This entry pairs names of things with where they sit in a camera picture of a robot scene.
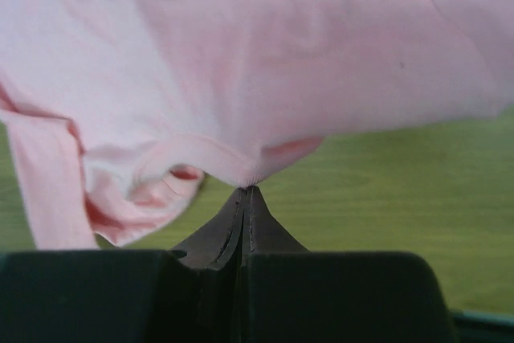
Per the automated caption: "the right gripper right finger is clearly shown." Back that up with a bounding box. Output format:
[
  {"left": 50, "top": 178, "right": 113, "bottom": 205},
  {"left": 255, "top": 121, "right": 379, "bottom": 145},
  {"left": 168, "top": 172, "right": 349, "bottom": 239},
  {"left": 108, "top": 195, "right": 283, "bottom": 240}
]
[{"left": 242, "top": 187, "right": 456, "bottom": 342}]

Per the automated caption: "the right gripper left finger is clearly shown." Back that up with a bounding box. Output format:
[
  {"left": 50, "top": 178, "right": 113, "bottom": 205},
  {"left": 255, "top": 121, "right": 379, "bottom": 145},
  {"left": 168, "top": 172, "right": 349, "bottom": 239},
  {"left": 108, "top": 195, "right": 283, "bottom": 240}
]
[{"left": 1, "top": 189, "right": 246, "bottom": 342}]

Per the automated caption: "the light pink t shirt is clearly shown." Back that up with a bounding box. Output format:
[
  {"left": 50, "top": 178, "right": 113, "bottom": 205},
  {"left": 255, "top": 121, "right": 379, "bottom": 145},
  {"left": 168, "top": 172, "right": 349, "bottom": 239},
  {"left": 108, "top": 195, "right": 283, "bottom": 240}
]
[{"left": 1, "top": 0, "right": 513, "bottom": 250}]

